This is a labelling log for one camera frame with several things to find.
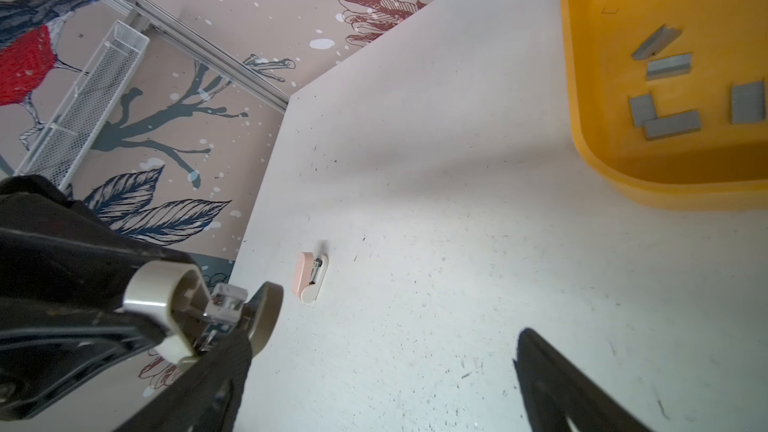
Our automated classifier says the yellow plastic tray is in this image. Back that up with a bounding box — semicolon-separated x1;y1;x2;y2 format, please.
560;0;767;211

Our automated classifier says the beige olive mini stapler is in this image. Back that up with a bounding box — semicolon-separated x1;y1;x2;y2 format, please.
122;261;284;367

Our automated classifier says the aluminium cage frame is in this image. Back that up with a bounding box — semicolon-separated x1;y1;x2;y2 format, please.
100;0;289;113

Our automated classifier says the white wire mesh basket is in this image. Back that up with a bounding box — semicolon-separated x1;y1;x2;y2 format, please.
14;21;150;191

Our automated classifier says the grey staple strip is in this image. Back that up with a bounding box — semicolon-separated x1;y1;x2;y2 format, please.
645;53;693;81
629;93;657;127
631;25;682;61
730;80;766;125
643;110;701;140

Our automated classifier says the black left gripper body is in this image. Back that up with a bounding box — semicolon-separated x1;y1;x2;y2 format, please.
1;175;194;310

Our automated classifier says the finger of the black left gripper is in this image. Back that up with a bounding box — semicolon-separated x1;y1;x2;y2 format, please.
1;305;166;420

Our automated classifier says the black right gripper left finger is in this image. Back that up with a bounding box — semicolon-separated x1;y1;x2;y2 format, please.
118;331;253;431

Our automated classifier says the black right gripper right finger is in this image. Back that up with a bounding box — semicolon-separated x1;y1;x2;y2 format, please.
514;328;649;432

